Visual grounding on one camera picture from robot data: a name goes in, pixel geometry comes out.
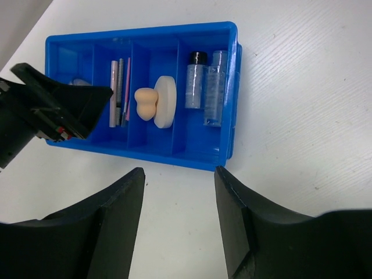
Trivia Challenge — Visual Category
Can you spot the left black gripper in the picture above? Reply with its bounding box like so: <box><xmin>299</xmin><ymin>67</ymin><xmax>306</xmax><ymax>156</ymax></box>
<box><xmin>1</xmin><ymin>63</ymin><xmax>113</xmax><ymax>169</ymax></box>

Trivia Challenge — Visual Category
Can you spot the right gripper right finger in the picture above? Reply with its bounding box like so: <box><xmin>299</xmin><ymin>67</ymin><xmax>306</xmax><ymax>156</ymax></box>
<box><xmin>214</xmin><ymin>166</ymin><xmax>371</xmax><ymax>278</ymax></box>

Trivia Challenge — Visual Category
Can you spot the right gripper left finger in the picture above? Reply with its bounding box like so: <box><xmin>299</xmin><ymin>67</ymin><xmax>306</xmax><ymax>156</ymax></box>
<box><xmin>1</xmin><ymin>167</ymin><xmax>145</xmax><ymax>278</ymax></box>

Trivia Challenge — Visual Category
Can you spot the beige concealer stick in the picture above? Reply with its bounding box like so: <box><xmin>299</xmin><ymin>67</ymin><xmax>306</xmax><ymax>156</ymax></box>
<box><xmin>109</xmin><ymin>60</ymin><xmax>118</xmax><ymax>128</ymax></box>

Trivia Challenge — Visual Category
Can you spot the pink makeup brush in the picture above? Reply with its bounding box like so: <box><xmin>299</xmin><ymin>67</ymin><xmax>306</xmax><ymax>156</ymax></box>
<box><xmin>121</xmin><ymin>57</ymin><xmax>131</xmax><ymax>127</ymax></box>

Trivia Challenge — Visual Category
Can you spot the checkered eyeliner pen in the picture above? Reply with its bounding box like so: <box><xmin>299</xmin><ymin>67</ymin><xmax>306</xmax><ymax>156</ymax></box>
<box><xmin>116</xmin><ymin>58</ymin><xmax>124</xmax><ymax>126</ymax></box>

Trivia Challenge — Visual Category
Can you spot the orange makeup sponge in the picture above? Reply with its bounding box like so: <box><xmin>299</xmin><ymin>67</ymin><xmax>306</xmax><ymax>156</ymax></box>
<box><xmin>134</xmin><ymin>88</ymin><xmax>158</xmax><ymax>121</ymax></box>

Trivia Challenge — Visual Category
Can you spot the white round powder puff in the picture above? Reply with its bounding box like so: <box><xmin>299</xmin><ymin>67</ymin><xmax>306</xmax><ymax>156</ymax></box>
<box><xmin>153</xmin><ymin>76</ymin><xmax>177</xmax><ymax>129</ymax></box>

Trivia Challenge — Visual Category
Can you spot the blue plastic organizer tray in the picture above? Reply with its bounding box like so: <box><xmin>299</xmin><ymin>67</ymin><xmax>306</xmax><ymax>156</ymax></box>
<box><xmin>45</xmin><ymin>22</ymin><xmax>242</xmax><ymax>170</ymax></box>

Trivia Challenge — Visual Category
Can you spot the small black-capped clear bottle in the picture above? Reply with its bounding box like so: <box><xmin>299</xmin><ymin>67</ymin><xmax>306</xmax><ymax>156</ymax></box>
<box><xmin>185</xmin><ymin>51</ymin><xmax>208</xmax><ymax>109</ymax></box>

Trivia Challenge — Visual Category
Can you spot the clear plastic bottle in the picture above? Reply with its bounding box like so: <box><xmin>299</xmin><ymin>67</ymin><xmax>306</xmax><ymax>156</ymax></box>
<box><xmin>204</xmin><ymin>50</ymin><xmax>228</xmax><ymax>127</ymax></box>

